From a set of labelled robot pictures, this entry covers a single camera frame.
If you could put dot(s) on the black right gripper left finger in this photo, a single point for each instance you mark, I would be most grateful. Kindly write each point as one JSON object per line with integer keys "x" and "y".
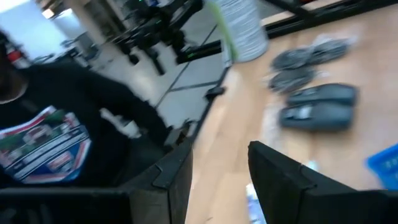
{"x": 161, "y": 193}

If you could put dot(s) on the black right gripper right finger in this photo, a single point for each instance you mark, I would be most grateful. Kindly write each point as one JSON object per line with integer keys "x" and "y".
{"x": 289, "y": 193}

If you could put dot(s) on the small white toothpaste tube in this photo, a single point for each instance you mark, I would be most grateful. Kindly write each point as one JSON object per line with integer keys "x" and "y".
{"x": 253, "y": 202}

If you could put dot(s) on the black round disc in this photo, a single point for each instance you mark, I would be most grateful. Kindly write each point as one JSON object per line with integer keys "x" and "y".
{"x": 290, "y": 59}
{"x": 329, "y": 49}
{"x": 292, "y": 79}

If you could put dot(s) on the blue plastic basket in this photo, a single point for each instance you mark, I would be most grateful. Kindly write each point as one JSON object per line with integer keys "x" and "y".
{"x": 384, "y": 168}

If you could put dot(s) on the person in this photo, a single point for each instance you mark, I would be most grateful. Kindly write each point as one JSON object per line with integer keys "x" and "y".
{"x": 77, "y": 93}

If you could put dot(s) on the black background robot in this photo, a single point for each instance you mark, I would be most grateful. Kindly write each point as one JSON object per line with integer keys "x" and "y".
{"x": 155, "y": 28}

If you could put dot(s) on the white wipes canister green label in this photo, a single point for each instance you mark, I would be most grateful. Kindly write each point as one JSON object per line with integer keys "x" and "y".
{"x": 245, "y": 31}

